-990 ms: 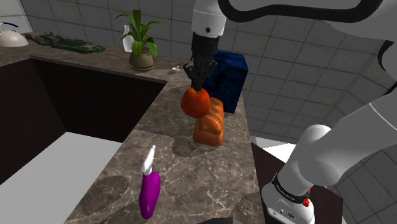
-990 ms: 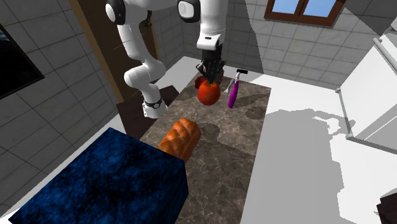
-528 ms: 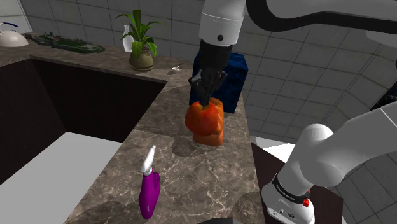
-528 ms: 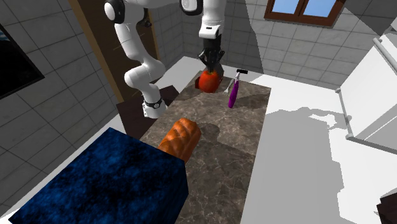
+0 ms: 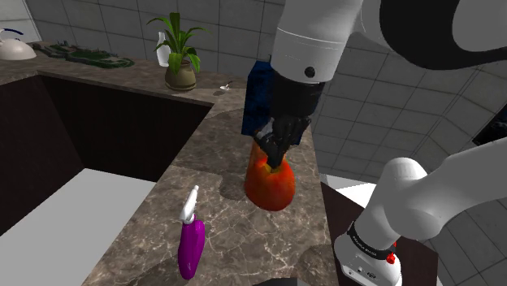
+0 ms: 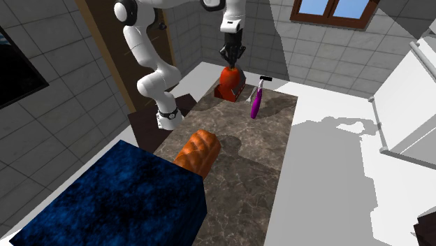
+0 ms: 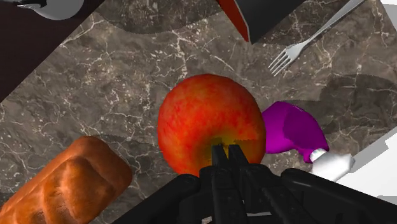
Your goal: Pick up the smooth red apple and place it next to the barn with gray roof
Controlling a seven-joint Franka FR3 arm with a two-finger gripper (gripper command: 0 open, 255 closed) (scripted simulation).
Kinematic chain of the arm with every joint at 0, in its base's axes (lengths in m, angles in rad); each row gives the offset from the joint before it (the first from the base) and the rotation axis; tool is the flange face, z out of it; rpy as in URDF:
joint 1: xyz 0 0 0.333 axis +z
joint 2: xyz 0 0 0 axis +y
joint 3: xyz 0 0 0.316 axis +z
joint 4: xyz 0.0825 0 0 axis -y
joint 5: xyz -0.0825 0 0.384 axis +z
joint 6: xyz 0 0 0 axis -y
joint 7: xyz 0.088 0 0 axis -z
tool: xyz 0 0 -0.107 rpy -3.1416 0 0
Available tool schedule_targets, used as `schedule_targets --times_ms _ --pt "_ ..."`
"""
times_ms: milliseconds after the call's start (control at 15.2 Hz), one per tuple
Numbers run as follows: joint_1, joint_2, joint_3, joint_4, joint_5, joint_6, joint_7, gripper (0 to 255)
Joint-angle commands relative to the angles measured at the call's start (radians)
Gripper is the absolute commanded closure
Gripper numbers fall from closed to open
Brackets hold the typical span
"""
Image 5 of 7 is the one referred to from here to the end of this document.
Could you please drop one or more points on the dark wall picture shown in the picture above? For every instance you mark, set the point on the dark wall picture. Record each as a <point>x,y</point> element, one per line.
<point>493,130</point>

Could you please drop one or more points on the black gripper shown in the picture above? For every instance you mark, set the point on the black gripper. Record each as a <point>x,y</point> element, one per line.
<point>295,99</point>

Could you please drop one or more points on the dark blue box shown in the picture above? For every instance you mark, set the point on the dark blue box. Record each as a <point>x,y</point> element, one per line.
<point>257,99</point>

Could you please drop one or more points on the green potted plant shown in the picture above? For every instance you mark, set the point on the green potted plant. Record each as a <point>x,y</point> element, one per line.
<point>180,73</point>

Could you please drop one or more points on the small silver spoon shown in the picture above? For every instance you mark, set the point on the small silver spoon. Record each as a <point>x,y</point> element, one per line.
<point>226,87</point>

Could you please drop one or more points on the dark green flat decoration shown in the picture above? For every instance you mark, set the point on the dark green flat decoration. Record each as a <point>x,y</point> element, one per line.
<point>87,56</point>

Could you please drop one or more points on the white slim vase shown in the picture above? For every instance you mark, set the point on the white slim vase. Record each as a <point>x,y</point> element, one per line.
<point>162,53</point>

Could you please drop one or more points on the white teapot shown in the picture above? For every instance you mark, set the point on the white teapot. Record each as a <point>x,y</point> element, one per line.
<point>14,49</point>

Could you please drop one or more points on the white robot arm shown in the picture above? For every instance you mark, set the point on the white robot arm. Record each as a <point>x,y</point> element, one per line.
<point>416,198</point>

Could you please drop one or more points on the purple spray bottle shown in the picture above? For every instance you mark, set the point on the purple spray bottle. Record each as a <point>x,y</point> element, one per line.
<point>191,245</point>

